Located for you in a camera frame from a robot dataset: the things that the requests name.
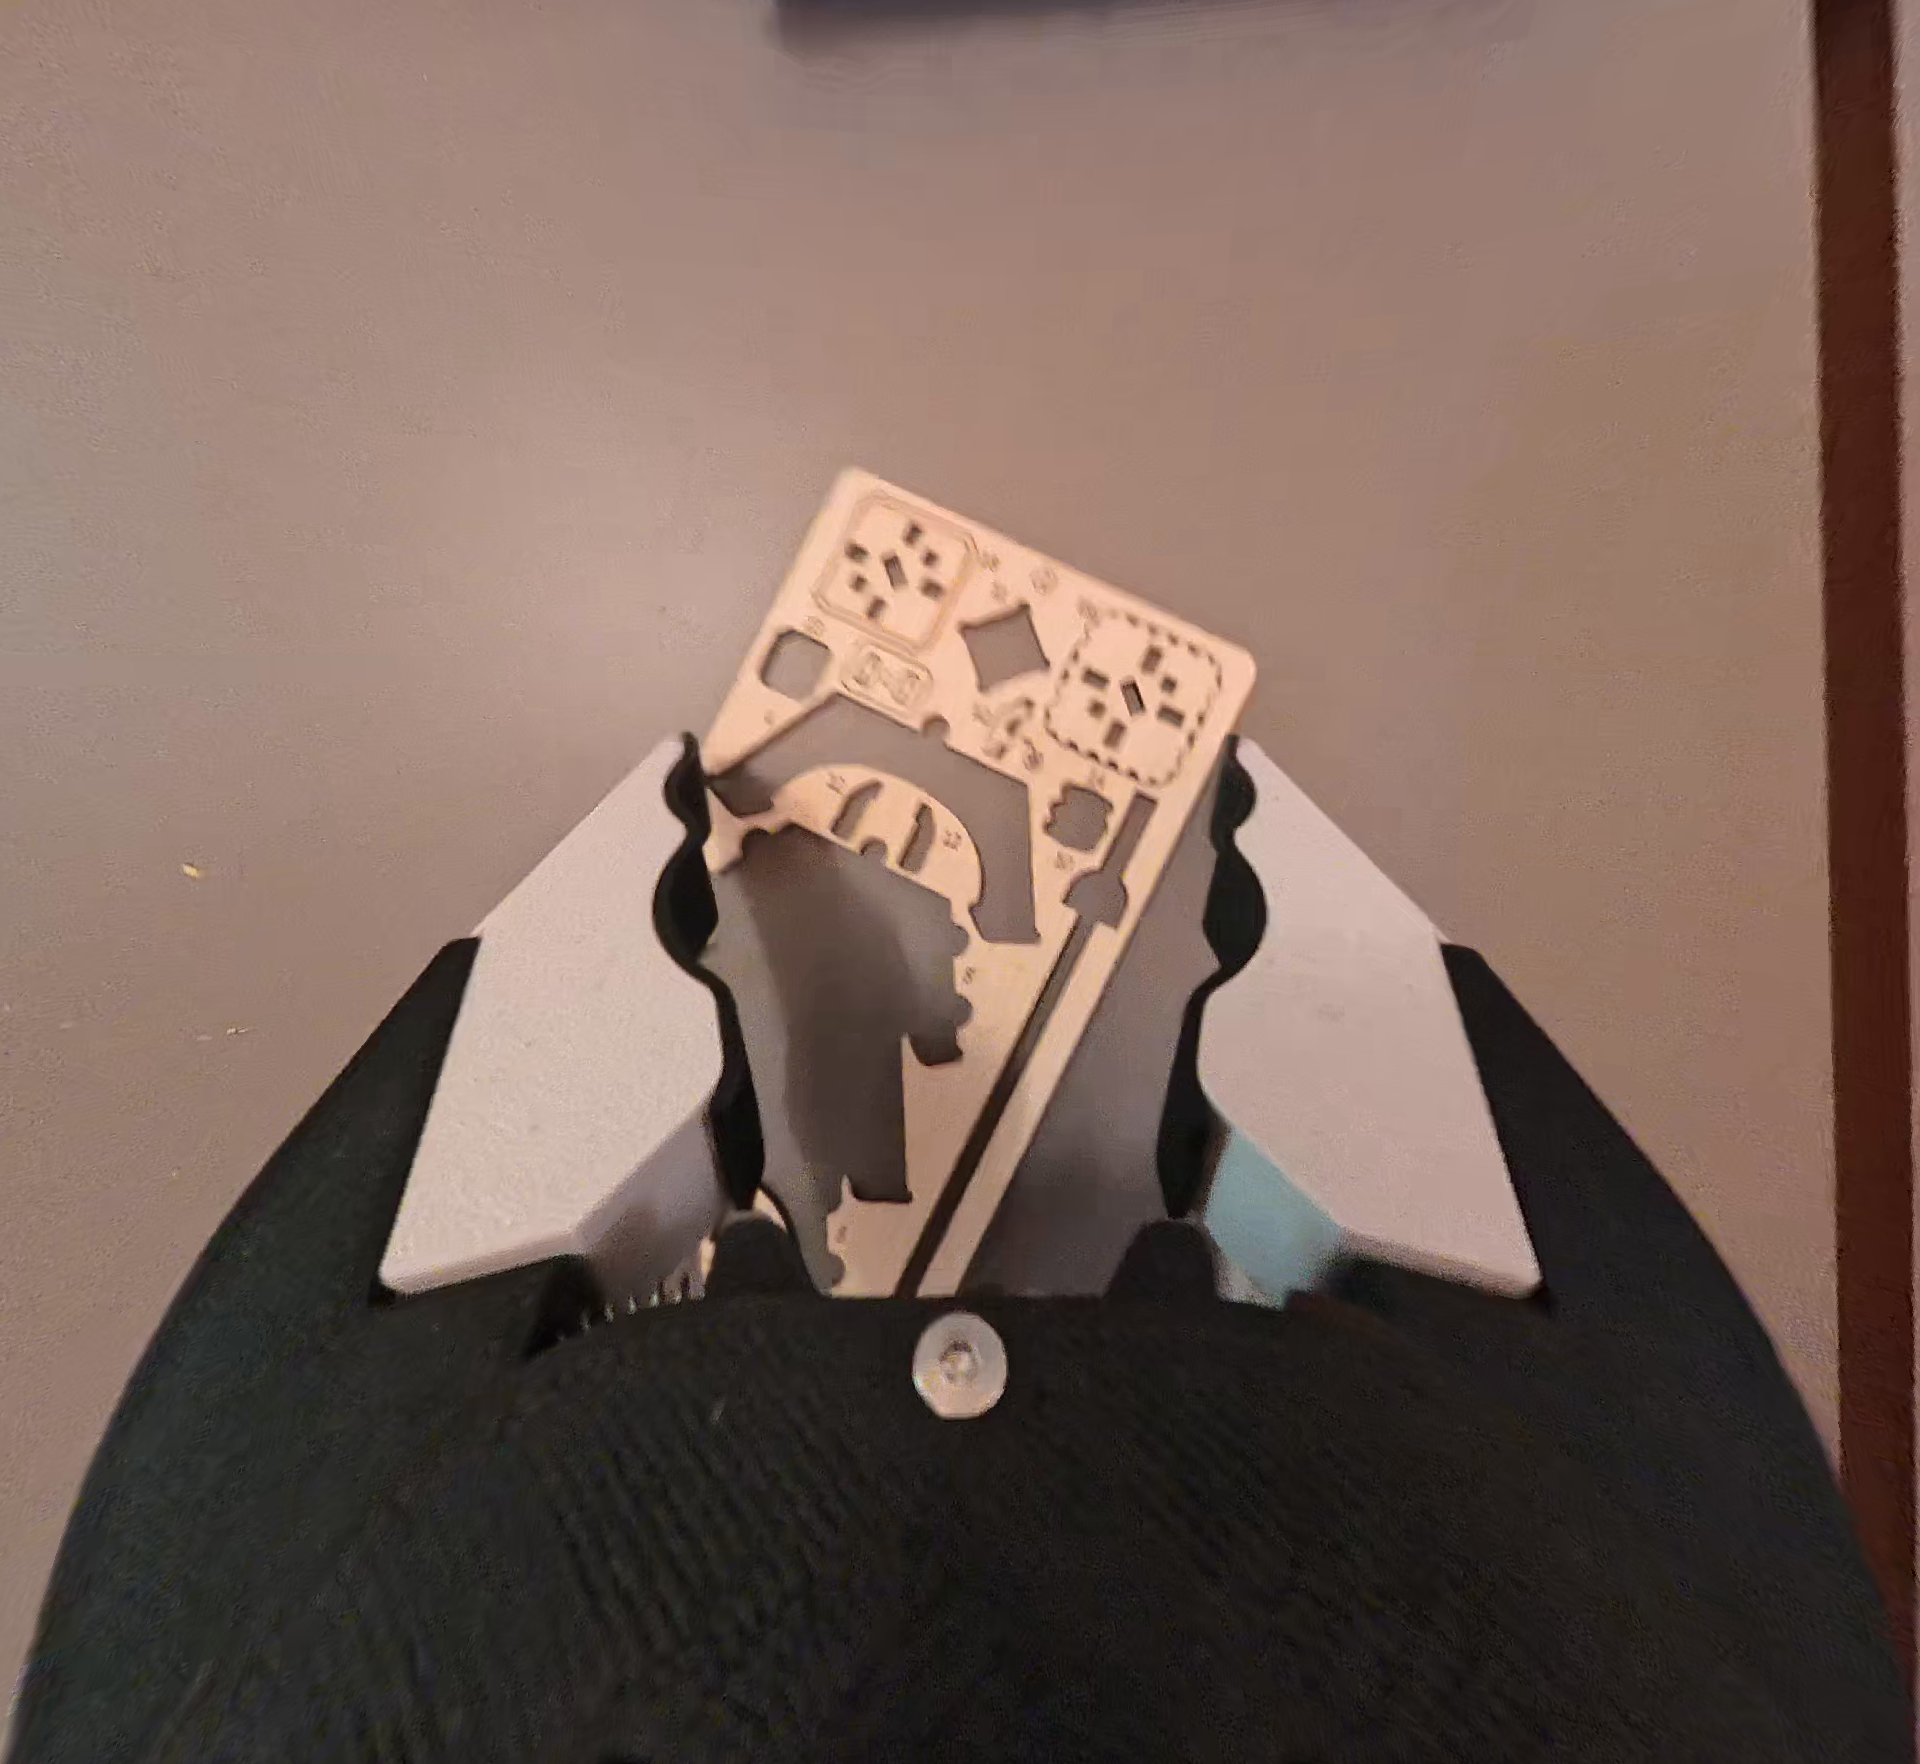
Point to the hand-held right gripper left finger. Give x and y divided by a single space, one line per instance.
555 1075

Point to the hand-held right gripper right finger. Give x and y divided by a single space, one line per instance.
1350 1075

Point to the wooden sheet with arch cutouts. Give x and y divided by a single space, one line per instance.
996 1044

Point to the grey desk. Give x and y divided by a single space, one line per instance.
451 295

